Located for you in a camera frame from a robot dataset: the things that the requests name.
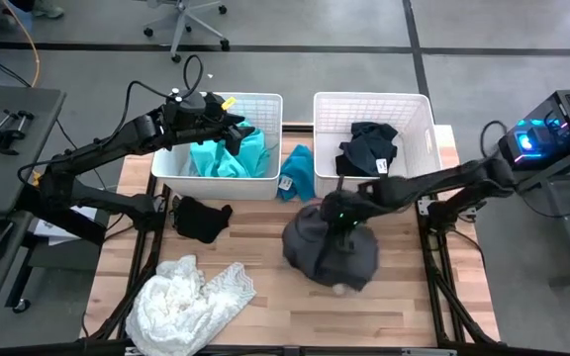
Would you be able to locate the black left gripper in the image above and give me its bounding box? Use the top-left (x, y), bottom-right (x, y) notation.
top-left (160, 90), bottom-right (257, 157)

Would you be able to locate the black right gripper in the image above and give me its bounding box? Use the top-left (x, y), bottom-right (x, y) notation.
top-left (320, 176), bottom-right (365, 256)

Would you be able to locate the teal garment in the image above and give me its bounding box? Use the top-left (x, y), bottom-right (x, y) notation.
top-left (188, 121), bottom-right (271, 179)

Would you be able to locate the dark gray garment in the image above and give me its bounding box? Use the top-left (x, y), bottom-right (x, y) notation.
top-left (281, 202), bottom-right (380, 293)

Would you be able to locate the navy garment with tag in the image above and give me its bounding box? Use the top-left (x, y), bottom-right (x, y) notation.
top-left (338, 121), bottom-right (399, 178)

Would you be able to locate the white plastic laundry basket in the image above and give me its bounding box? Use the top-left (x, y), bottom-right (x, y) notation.
top-left (150, 91), bottom-right (285, 202)
top-left (312, 91), bottom-right (443, 200)

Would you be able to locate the blue garment with tag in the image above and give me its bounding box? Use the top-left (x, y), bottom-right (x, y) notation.
top-left (277, 143), bottom-right (316, 203)

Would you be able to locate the office chair base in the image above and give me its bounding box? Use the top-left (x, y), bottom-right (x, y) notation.
top-left (142, 0), bottom-right (231, 64)

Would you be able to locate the white lace garment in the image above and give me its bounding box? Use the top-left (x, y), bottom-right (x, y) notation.
top-left (125, 254), bottom-right (258, 356)

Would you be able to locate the white paper sheet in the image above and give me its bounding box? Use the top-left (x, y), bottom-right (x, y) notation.
top-left (32, 205), bottom-right (101, 246)

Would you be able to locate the dark gray desk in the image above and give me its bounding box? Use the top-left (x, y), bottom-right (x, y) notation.
top-left (0, 86), bottom-right (68, 337)

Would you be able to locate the black clamp tool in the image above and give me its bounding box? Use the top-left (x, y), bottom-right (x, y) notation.
top-left (0, 109), bottom-right (36, 157)

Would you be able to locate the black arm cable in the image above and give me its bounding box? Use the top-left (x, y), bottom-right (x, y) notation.
top-left (122, 53), bottom-right (205, 131)

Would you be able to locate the black metal table frame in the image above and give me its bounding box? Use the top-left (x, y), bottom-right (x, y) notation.
top-left (84, 123), bottom-right (502, 356)

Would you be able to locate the yellow cable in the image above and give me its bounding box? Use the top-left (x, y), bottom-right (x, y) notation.
top-left (0, 0), bottom-right (42, 89)

